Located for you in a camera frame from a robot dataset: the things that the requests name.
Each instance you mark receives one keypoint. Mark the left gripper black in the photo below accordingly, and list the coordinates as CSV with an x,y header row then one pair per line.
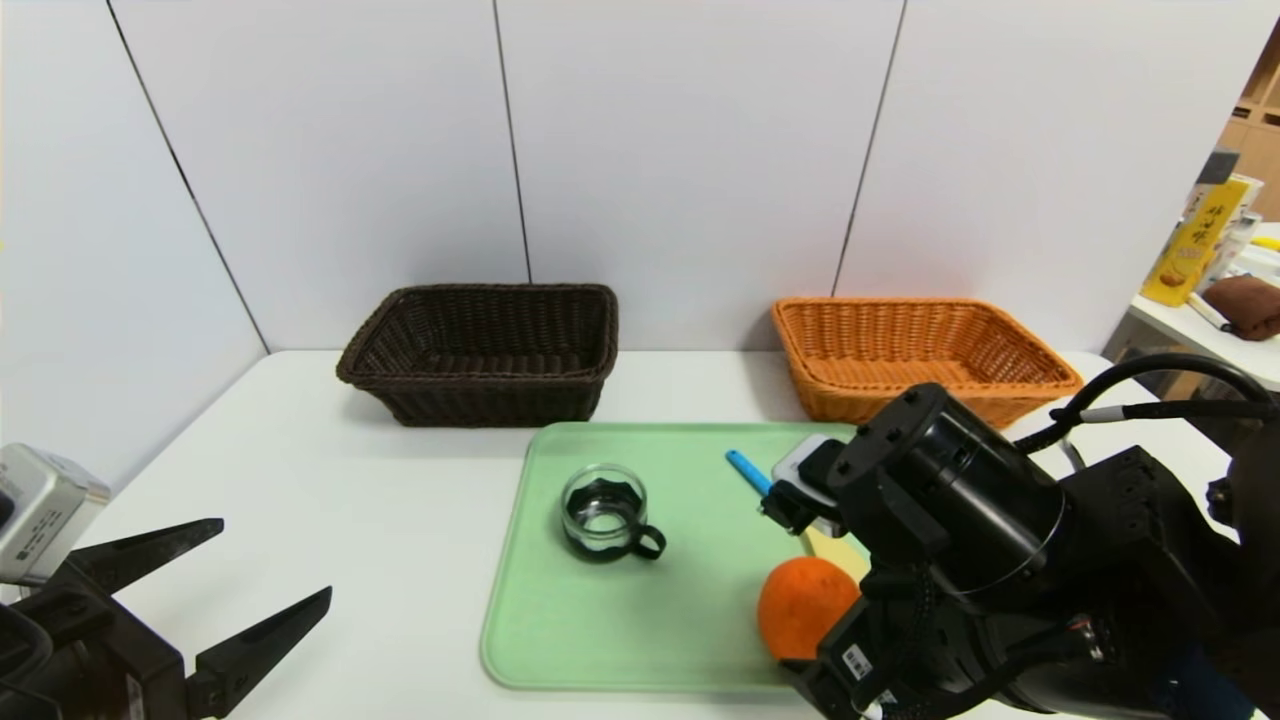
x,y
112,648

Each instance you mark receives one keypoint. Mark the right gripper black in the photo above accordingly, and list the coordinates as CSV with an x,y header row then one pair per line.
x,y
850,655

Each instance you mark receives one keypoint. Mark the orange fruit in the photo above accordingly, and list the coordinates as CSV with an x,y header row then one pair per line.
x,y
800,605

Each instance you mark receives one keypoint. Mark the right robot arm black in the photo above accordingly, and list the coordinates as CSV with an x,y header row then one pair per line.
x,y
960,490

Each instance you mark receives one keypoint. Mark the orange wicker basket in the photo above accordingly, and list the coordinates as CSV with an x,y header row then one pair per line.
x,y
900,350

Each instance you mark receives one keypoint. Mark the dark brown wicker basket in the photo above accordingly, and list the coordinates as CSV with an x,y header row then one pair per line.
x,y
500,400

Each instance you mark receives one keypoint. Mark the light green plastic tray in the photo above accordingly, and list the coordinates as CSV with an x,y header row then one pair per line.
x,y
650,620

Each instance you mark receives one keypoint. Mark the glass cup black holder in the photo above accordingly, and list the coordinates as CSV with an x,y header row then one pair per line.
x,y
600,520

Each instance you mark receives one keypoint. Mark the white side table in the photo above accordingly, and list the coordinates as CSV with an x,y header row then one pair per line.
x,y
1245,360

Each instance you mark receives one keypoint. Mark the white marker pen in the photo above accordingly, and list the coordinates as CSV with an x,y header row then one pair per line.
x,y
1207,313

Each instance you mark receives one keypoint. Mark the brown folded towel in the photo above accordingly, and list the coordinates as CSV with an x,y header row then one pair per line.
x,y
1245,305

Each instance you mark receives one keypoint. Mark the yellow printed carton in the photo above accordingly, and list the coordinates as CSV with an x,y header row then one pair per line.
x,y
1190,250

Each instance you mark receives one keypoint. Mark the small yellow item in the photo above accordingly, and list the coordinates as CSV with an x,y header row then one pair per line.
x,y
1268,243

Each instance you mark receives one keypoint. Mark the dark grey carton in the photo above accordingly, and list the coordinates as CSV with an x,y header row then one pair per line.
x,y
1214,168

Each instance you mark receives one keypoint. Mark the wooden shelf unit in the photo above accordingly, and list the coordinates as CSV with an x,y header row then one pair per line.
x,y
1262,140

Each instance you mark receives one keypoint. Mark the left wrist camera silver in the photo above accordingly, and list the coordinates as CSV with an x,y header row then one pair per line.
x,y
45,510

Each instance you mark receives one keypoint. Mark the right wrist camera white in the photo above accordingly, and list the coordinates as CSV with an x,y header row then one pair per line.
x,y
800,465

